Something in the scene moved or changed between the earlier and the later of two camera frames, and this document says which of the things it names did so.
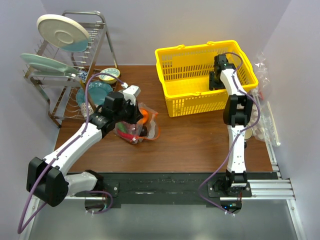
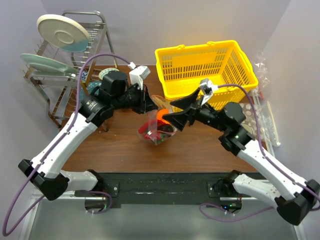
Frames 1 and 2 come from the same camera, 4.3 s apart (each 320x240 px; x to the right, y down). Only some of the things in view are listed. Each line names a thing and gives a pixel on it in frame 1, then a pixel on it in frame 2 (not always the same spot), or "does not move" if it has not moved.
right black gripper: [212, 85] -> [179, 120]
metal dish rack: [74, 84] does not move
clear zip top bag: [147, 128] -> [156, 129]
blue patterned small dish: [83, 75] does not move
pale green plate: [45, 62] does not move
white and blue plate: [64, 32] does not move
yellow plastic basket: [183, 74] does not move
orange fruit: [144, 120] -> [160, 114]
